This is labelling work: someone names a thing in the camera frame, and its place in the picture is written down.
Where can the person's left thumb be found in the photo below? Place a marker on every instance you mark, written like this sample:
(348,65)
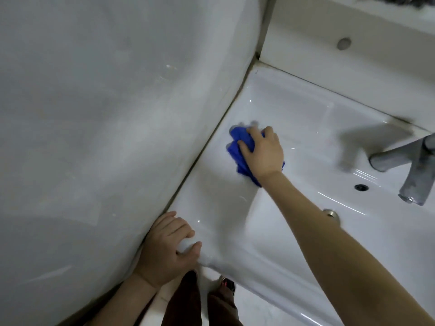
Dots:
(190,250)

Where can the person's left hand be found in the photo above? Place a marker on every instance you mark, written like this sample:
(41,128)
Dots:
(161,254)

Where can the person's left forearm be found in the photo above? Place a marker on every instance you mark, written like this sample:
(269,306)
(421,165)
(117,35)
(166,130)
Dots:
(125,302)

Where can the dark shoe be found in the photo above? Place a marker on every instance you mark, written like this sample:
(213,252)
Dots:
(228,285)

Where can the person's right forearm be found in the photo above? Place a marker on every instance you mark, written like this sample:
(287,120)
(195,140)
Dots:
(340,254)

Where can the dark brown trousers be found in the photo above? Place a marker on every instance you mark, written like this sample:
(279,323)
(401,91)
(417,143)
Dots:
(185,305)

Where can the person's right middle finger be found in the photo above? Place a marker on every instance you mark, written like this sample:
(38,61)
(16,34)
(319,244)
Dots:
(271,133)

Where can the grey metal faucet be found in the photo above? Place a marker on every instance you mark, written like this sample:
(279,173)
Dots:
(416,166)

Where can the white wall cabinet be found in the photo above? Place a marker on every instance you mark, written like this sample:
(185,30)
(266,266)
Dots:
(373,71)

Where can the person's right thumb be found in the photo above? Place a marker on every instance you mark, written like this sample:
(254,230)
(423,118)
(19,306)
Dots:
(245,147)

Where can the blue cleaning cloth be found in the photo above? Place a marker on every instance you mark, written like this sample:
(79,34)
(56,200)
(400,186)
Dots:
(238,156)

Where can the metal drain stopper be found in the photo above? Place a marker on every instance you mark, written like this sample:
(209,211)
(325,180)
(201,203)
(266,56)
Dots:
(331,214)

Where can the white ceramic washbasin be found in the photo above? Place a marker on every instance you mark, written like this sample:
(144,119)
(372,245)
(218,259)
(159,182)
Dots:
(306,132)

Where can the person's right hand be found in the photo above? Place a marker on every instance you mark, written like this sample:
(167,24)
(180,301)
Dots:
(265,156)

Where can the person's left middle finger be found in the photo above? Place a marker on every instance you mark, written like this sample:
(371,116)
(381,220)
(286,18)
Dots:
(173,225)

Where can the round grey cabinet cap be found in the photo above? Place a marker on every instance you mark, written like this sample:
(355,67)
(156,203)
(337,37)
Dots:
(344,43)

